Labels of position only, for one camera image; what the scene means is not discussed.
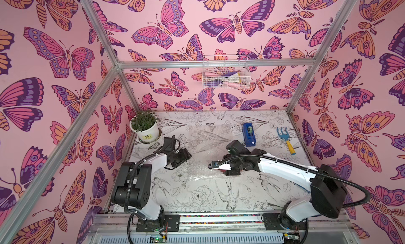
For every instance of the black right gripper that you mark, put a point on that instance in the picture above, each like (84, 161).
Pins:
(226, 166)

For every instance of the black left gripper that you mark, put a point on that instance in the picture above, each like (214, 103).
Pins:
(184, 156)

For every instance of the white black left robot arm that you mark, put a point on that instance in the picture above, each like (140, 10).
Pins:
(132, 189)

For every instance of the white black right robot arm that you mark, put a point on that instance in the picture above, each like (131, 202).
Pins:
(326, 192)

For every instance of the blue tape dispenser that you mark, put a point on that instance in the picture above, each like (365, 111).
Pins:
(249, 139)

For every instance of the potted green plant white pot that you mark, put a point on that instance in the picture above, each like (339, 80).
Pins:
(145, 126)

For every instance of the teal garden fork yellow handle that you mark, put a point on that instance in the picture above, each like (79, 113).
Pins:
(284, 135)

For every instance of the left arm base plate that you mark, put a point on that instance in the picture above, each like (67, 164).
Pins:
(158, 223)

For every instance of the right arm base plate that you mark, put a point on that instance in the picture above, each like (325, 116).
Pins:
(273, 221)

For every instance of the white wire wall basket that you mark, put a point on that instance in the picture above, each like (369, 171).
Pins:
(220, 71)

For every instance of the aluminium front rail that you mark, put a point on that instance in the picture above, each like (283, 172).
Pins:
(222, 228)

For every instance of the aluminium frame post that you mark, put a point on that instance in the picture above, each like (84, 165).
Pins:
(341, 16)

